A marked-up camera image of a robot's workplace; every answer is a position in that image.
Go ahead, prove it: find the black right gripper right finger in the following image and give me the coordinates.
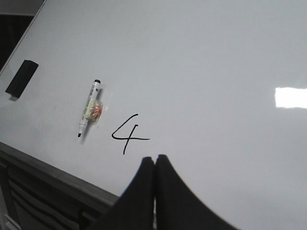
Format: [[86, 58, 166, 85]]
[[155, 155, 236, 230]]

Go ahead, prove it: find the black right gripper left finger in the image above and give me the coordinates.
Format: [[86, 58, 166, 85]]
[[88, 157, 154, 230]]

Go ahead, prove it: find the white taped whiteboard marker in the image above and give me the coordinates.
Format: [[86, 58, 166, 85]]
[[78, 79, 103, 138]]

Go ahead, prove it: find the large white whiteboard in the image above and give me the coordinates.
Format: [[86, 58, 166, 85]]
[[0, 0, 307, 230]]

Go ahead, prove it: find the black whiteboard eraser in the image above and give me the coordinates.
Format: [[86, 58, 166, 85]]
[[5, 60, 39, 98]]

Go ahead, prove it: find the white slotted cabinet panel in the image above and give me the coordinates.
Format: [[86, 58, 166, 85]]
[[0, 157, 110, 230]]

